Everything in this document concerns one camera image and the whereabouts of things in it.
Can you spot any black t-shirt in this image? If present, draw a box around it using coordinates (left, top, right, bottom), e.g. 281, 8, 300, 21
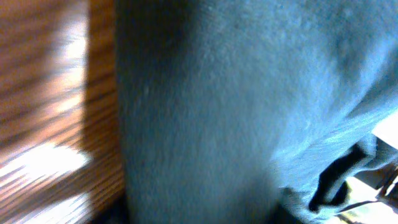
115, 0, 397, 223

